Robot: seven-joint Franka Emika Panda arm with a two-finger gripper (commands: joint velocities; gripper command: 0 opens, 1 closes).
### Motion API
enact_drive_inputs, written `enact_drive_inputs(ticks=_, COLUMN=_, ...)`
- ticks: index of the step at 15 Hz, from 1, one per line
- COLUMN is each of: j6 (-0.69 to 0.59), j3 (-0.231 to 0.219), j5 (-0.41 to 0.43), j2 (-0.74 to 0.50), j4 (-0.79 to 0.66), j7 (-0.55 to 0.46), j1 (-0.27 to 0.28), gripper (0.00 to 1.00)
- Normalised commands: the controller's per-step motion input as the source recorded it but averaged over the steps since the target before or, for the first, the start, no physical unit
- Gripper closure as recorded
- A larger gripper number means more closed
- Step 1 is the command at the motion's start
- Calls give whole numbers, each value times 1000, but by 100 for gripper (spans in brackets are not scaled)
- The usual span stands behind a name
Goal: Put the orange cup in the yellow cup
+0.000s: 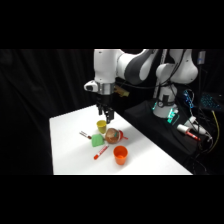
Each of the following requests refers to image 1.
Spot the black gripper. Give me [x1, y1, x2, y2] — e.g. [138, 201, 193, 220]
[95, 93, 116, 125]

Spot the black curtain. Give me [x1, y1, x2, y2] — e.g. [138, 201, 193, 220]
[0, 49, 224, 176]

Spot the black robot stand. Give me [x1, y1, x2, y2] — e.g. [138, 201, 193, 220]
[123, 99, 224, 176]

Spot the blue lit keyboard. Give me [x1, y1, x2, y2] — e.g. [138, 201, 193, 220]
[199, 92, 224, 112]

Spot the gingerbread plush toy red hat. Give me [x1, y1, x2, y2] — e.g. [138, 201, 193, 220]
[104, 127, 129, 145]

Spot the orange plastic cup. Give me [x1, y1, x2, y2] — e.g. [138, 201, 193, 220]
[112, 145, 129, 166]

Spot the dark red marker pen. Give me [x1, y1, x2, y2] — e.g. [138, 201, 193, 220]
[78, 130, 93, 140]

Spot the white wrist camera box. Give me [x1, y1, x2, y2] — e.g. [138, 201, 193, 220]
[83, 80, 100, 94]

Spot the tan cardboard piece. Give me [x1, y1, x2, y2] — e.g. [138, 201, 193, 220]
[114, 85, 131, 98]

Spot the yellow cable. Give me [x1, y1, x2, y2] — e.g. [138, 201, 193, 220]
[206, 109, 221, 155]

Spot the green sponge block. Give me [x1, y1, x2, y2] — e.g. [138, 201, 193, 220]
[90, 133, 105, 148]

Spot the yellow plastic cup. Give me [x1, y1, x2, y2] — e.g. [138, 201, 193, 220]
[96, 119, 108, 135]

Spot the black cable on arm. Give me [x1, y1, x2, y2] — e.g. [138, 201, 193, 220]
[117, 49, 188, 101]

